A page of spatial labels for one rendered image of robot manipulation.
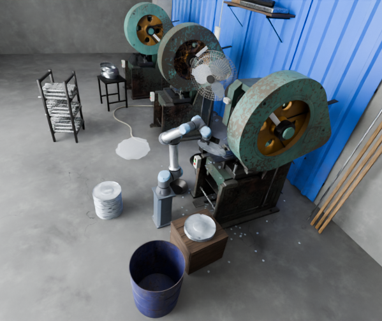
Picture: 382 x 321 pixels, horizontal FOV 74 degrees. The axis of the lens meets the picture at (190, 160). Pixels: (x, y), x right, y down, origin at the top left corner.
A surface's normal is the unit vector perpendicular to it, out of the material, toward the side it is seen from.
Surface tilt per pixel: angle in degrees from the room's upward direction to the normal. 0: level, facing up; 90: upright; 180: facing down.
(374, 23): 90
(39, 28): 90
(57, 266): 0
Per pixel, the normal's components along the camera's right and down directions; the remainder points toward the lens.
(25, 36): 0.40, 0.59
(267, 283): 0.10, -0.79
